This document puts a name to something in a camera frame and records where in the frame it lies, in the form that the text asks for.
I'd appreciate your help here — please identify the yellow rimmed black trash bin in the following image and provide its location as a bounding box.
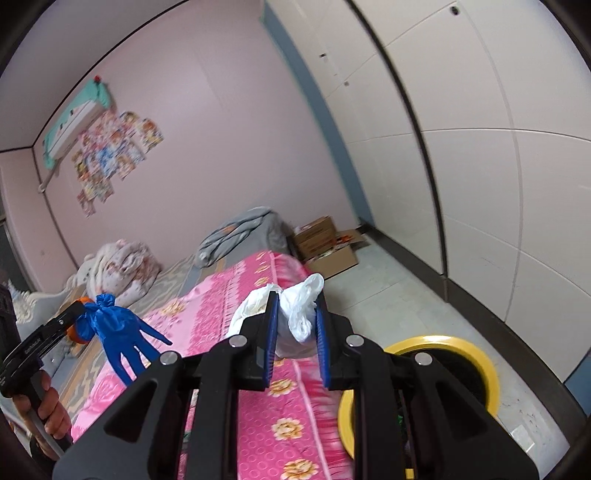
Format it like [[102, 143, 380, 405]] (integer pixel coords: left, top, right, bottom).
[[337, 335, 502, 480]]

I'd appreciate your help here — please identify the person's left hand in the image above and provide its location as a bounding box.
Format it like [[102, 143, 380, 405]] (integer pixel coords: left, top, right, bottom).
[[14, 370, 73, 459]]

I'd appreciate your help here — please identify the white grey tufted headboard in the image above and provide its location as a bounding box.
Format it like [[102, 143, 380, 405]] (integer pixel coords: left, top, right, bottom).
[[9, 282, 89, 370]]

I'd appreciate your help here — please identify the pink floral blanket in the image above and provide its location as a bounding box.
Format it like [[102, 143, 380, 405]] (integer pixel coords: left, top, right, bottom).
[[71, 250, 357, 480]]

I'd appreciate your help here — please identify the white floral folded quilt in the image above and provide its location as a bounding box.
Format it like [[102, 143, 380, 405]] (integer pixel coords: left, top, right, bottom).
[[75, 239, 163, 306]]

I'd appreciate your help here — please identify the dark window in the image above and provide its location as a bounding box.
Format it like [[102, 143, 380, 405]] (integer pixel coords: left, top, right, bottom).
[[0, 220, 29, 296]]

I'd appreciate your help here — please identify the blue rubber glove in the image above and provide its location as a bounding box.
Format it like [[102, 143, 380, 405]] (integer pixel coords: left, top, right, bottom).
[[82, 292, 174, 383]]

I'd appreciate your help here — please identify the white wardrobe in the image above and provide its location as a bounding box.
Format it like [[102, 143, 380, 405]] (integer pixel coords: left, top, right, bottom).
[[264, 0, 591, 385]]

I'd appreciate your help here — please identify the grey floral blanket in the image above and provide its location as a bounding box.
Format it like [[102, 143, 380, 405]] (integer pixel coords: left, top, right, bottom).
[[198, 206, 290, 269]]

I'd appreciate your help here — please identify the air conditioner with teal cover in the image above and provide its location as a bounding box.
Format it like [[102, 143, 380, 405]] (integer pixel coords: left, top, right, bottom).
[[41, 78, 115, 170]]

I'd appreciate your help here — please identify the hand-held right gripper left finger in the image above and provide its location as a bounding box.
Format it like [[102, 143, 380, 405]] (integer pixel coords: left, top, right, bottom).
[[53, 293, 280, 480]]

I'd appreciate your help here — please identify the open cardboard box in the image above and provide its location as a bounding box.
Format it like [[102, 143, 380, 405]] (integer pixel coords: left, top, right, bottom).
[[304, 228, 369, 280]]

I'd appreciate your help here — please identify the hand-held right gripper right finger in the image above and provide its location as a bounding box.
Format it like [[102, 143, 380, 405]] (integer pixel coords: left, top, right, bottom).
[[315, 295, 540, 480]]

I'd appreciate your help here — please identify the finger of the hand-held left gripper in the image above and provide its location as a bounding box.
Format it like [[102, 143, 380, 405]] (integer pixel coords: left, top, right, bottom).
[[43, 301, 89, 345]]

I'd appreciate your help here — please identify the white plastic bag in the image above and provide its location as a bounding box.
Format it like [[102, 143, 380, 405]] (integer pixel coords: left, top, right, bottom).
[[228, 272, 326, 359]]

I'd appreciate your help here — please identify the cluster of wall posters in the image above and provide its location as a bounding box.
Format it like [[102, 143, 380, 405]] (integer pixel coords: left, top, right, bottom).
[[71, 110, 165, 219]]

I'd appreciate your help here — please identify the white wall pipe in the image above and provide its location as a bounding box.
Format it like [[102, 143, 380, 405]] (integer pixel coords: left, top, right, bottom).
[[38, 167, 62, 193]]

